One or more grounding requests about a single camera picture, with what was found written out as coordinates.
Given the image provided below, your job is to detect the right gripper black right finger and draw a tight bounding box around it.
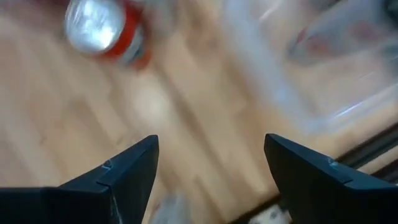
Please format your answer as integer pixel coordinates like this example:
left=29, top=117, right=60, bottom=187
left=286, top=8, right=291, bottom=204
left=263, top=133, right=398, bottom=224

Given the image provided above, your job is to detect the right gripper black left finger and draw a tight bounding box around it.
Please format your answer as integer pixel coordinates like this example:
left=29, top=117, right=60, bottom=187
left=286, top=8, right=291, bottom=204
left=0, top=134, right=160, bottom=224

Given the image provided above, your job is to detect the clear plastic bin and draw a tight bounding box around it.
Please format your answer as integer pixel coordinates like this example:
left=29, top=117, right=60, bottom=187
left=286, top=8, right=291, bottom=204
left=217, top=0, right=398, bottom=134

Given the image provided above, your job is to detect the red soda can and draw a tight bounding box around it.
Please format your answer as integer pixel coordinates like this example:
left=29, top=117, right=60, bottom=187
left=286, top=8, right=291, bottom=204
left=63, top=0, right=153, bottom=71

